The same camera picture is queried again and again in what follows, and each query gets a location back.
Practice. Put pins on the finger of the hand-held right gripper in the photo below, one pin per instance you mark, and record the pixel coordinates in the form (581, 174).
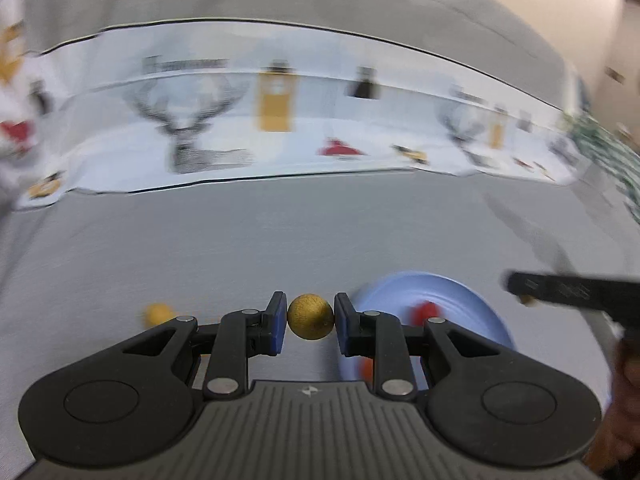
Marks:
(565, 290)

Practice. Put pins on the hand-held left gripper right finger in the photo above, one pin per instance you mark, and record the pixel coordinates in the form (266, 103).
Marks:
(345, 329)

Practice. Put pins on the orange tangerine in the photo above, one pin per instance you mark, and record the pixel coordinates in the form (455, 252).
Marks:
(367, 370)

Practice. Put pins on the deer and lamp printed cloth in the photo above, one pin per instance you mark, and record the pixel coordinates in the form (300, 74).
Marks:
(320, 110)

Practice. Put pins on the blue round plate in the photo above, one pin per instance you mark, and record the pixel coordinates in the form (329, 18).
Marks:
(465, 305)

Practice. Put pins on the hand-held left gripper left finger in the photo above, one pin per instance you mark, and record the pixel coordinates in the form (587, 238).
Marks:
(276, 327)

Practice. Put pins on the red cherry tomato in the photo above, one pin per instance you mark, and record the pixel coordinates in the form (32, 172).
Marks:
(425, 310)

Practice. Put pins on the person's right hand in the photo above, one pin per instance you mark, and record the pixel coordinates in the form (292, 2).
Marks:
(622, 425)

